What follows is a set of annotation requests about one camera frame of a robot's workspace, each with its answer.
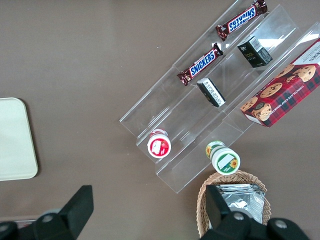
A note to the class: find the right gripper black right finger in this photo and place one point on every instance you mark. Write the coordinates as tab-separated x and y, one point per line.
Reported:
225	225

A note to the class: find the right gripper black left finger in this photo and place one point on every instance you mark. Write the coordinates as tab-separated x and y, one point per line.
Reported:
72	212

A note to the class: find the light tan wicker basket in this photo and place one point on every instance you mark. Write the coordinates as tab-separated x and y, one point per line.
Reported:
257	180

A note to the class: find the cream plastic tray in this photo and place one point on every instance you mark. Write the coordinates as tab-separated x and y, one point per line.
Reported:
15	140

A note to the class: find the silver foil pouch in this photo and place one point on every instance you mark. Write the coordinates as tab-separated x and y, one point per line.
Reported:
245	202
261	193

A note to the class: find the green lid yoghurt cup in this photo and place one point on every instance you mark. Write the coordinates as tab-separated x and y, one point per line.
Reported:
225	161

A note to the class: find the red lid yoghurt cup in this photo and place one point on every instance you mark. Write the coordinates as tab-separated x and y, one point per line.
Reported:
158	146

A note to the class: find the small black box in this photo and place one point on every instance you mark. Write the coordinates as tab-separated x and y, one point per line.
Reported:
211	92
255	52

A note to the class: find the clear acrylic stepped shelf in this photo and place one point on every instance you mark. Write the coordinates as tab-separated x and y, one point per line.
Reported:
275	25
155	107

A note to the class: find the red tartan cookie box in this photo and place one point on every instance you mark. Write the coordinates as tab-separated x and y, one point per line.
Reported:
282	97

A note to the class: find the Snickers chocolate bar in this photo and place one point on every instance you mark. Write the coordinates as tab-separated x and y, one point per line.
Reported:
241	20
202	63

